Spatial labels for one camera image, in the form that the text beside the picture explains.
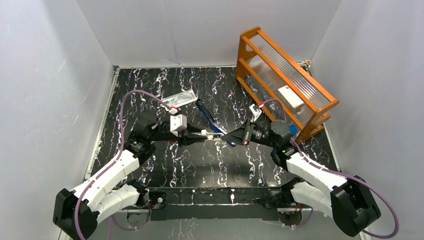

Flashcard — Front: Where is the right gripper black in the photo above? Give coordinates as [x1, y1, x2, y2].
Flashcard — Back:
[222, 117, 278, 149]

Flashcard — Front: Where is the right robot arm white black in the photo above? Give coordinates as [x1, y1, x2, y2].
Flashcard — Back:
[221, 119, 381, 237]

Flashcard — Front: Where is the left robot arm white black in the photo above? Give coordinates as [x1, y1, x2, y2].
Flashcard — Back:
[52, 111, 221, 240]

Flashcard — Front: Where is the clear plastic package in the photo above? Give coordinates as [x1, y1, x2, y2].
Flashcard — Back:
[162, 89, 198, 108]

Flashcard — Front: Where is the blue object on shelf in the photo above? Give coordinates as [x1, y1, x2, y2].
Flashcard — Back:
[288, 124, 298, 135]

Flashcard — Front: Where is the orange wooden shelf rack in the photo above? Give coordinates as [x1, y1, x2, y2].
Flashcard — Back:
[235, 26, 339, 143]

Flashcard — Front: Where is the white box on shelf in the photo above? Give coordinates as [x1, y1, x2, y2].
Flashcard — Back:
[278, 85, 305, 110]

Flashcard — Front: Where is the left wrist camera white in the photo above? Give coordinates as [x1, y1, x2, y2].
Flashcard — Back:
[170, 114, 188, 133]

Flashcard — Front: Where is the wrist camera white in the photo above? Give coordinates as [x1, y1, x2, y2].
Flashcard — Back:
[249, 104, 263, 123]
[170, 114, 188, 133]

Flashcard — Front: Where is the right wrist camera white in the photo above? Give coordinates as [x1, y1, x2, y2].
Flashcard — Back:
[249, 104, 263, 123]

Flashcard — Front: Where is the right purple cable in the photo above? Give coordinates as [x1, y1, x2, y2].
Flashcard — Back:
[257, 98, 400, 240]

